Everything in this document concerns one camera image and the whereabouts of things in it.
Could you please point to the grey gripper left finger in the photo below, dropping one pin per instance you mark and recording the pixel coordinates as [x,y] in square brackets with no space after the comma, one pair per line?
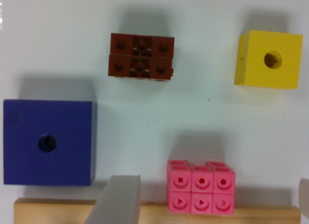
[118,203]

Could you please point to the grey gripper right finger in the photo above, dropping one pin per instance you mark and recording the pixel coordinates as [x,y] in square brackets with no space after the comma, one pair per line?
[303,196]

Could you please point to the pink linking cube block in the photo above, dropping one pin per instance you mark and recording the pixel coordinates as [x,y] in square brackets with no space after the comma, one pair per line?
[200,189]

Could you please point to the blue wooden block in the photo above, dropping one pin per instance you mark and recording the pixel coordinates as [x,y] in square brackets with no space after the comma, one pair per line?
[49,142]

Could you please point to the wooden peg board base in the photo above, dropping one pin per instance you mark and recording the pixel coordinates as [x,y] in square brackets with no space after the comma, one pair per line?
[59,211]

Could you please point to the yellow wooden block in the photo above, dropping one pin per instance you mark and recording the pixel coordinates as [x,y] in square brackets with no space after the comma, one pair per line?
[269,59]

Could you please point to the brown linking cube block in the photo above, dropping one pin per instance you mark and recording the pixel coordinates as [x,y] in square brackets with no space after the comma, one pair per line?
[141,57]

